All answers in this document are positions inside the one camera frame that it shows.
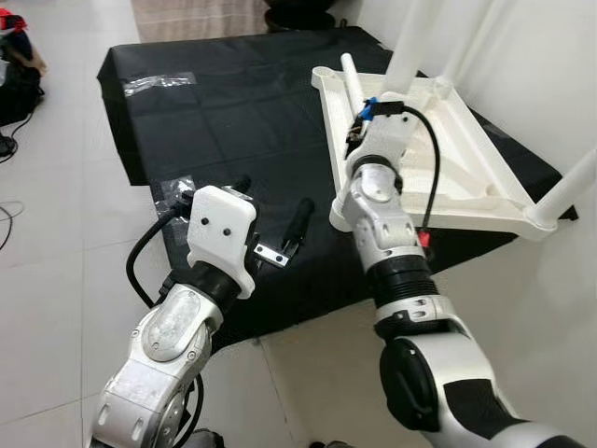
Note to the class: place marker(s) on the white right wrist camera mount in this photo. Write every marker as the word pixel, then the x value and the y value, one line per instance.
pixel 387 135

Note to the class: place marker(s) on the black bag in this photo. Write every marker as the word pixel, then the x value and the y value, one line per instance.
pixel 19 89

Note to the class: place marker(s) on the black table cloth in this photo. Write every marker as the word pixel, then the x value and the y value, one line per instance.
pixel 261 121

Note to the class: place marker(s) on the red and teal clothes pile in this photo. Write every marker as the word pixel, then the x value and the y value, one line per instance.
pixel 11 20

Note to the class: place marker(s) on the flat clear plastic bag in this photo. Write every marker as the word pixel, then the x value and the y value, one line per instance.
pixel 159 82

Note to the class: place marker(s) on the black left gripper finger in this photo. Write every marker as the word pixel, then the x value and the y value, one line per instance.
pixel 298 224
pixel 241 182

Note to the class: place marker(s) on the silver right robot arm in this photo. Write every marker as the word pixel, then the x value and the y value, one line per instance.
pixel 392 243

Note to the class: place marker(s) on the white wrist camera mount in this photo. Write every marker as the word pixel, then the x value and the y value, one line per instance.
pixel 222 233
pixel 387 135

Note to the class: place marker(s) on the grey robot left foot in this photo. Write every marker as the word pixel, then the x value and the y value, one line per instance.
pixel 203 440

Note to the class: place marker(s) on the grey robot right foot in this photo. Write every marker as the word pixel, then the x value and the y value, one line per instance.
pixel 338 444

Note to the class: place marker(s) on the grey robot foot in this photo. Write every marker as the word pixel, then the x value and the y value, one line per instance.
pixel 338 444
pixel 203 440

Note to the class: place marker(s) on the white plastic table top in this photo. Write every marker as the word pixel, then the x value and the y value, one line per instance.
pixel 476 159

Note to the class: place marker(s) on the clear tape cross patch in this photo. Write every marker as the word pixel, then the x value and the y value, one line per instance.
pixel 173 191

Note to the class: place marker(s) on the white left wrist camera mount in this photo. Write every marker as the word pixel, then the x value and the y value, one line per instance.
pixel 222 233

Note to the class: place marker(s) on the beige striped cloth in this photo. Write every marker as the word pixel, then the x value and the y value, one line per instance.
pixel 196 19

